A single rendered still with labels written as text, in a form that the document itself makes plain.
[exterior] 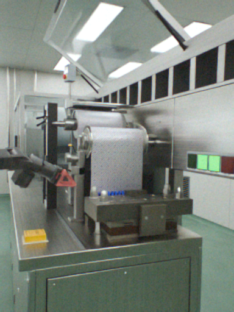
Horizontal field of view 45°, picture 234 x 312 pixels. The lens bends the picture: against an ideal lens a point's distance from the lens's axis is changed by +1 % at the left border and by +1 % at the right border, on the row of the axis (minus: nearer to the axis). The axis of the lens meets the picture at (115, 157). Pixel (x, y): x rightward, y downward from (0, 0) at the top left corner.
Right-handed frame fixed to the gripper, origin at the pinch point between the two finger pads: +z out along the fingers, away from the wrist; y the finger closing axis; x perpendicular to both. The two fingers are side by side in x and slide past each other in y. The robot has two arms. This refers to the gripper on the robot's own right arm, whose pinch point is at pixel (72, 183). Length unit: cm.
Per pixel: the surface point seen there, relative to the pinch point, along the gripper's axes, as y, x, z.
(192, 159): 23.3, 29.4, 29.7
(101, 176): -0.1, 8.1, 9.6
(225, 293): -71, -25, 182
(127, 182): -0.2, 11.2, 21.3
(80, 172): -7.3, 5.2, 2.7
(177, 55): 8, 67, 10
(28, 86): -559, 118, -43
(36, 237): 13.8, -21.1, -5.4
